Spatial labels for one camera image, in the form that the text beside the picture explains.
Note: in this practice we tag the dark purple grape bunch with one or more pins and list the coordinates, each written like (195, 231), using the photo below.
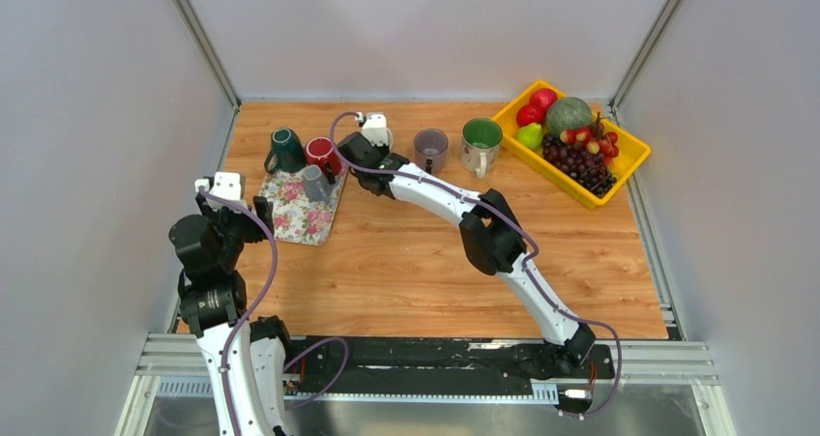
(579, 165)

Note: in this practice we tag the green melon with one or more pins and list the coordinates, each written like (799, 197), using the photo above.
(568, 113)

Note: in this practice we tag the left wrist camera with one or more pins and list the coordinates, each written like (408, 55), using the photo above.
(229, 186)

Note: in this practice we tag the grey blue mug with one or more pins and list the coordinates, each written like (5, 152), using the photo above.
(316, 184)

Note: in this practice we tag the dark green mug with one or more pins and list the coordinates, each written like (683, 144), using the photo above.
(286, 153)

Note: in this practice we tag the left arm base link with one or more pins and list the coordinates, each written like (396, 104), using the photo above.
(269, 356)

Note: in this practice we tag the red cherry cluster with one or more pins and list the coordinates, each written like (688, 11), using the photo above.
(593, 139)

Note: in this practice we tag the red mug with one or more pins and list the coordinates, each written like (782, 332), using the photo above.
(320, 151)

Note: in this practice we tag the floral serving tray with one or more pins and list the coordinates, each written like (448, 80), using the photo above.
(296, 218)

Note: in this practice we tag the cream floral mug green inside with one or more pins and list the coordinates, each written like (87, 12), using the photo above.
(480, 145)

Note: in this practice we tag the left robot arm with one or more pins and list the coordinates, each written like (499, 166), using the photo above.
(215, 306)

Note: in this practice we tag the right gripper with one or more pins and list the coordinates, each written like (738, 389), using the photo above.
(383, 148)

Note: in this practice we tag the red apple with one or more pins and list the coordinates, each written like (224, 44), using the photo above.
(529, 114)
(543, 98)

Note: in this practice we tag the green pear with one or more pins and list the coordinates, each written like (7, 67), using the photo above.
(530, 136)

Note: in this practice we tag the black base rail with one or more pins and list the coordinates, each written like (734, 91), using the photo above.
(436, 365)

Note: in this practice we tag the mauve mug black handle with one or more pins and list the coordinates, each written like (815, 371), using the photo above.
(430, 150)

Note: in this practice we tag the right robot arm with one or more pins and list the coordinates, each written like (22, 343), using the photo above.
(493, 241)

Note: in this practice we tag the red apple upper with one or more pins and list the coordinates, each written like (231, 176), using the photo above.
(543, 98)

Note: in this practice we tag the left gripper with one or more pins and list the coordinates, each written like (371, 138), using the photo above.
(254, 232)

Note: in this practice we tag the pink faceted mug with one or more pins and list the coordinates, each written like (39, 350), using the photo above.
(391, 139)

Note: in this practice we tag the red apple lower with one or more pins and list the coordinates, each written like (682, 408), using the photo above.
(529, 114)

